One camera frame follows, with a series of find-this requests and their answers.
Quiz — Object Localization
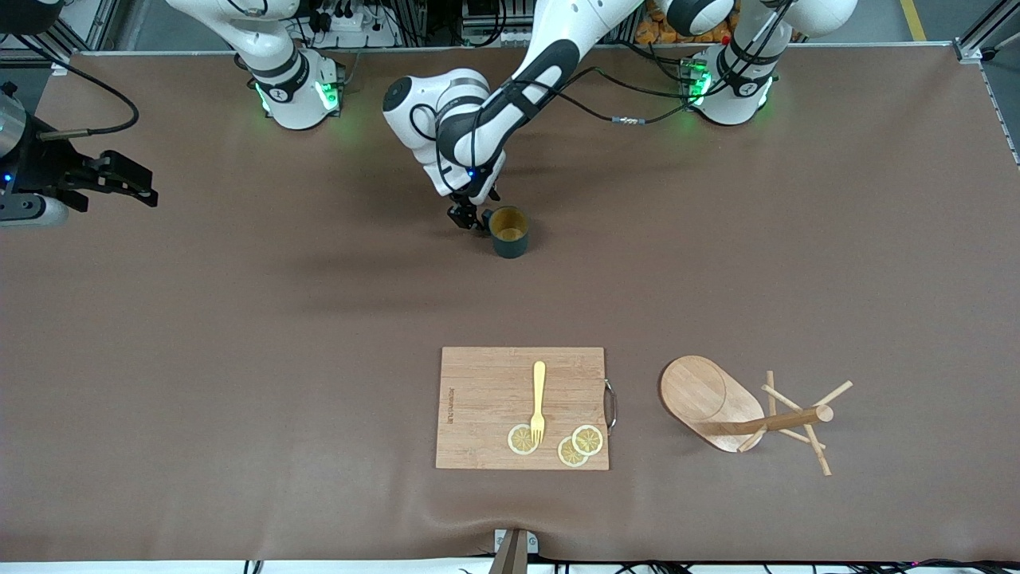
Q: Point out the dark green ribbed cup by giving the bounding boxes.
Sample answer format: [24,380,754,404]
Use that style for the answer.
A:
[488,205,532,259]

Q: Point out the wooden mug tree rack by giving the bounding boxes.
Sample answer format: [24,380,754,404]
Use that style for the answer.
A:
[659,355,853,478]

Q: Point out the bamboo cutting board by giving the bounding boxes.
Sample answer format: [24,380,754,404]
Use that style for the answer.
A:
[436,347,610,471]

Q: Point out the yellow plastic fork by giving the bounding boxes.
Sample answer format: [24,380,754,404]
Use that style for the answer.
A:
[529,361,547,446]

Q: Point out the white power strip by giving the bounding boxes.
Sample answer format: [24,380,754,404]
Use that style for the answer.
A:
[307,0,399,49]

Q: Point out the brown table mat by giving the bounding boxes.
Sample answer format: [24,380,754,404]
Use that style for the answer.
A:
[0,46,1020,563]

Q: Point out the orange snack bags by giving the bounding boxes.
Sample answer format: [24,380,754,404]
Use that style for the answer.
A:
[641,6,678,45]

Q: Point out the aluminium frame post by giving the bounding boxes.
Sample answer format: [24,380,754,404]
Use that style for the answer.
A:
[48,0,120,57]

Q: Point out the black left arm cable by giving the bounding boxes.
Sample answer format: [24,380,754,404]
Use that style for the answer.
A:
[434,0,798,192]

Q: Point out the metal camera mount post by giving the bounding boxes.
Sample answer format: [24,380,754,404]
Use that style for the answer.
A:
[488,528,539,574]

